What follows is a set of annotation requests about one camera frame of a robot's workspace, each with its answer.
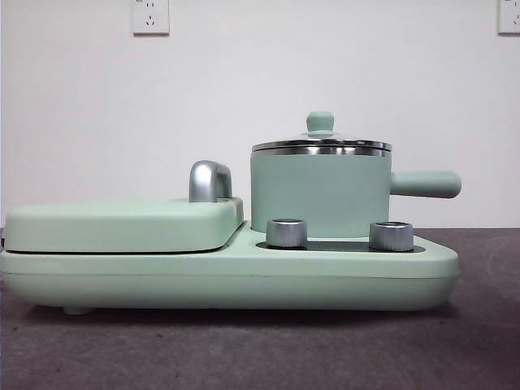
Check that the green breakfast machine base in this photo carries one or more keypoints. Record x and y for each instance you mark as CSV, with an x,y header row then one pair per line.
x,y
203,280

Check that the white wall socket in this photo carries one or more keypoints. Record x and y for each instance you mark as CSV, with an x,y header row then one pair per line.
x,y
151,18
510,16

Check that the green griddle cover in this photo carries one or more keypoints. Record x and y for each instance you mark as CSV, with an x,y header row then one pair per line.
x,y
113,227

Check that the silver control knob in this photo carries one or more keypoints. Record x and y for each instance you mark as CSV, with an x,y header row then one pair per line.
x,y
391,236
286,233

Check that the glass lid with green knob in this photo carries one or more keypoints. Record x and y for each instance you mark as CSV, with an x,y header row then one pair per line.
x,y
320,124

